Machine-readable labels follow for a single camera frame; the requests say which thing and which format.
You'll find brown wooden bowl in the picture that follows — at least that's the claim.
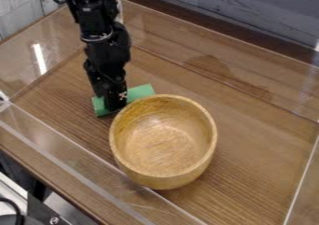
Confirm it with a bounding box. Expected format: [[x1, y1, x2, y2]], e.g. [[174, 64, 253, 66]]
[[110, 94, 218, 190]]

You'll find green rectangular block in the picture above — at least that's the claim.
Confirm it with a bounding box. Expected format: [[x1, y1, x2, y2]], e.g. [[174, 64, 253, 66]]
[[91, 84, 155, 117]]

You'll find clear acrylic tray wall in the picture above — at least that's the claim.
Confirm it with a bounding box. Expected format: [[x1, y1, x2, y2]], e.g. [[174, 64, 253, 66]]
[[0, 2, 319, 225]]

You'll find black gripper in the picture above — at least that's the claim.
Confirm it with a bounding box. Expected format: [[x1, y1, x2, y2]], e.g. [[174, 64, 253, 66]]
[[82, 22, 131, 111]]

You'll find black metal bracket with screw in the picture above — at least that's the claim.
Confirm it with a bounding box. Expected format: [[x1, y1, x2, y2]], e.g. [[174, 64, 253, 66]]
[[29, 193, 62, 225]]

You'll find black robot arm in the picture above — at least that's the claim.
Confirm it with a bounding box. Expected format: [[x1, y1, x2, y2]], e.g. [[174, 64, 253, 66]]
[[65, 0, 131, 111]]

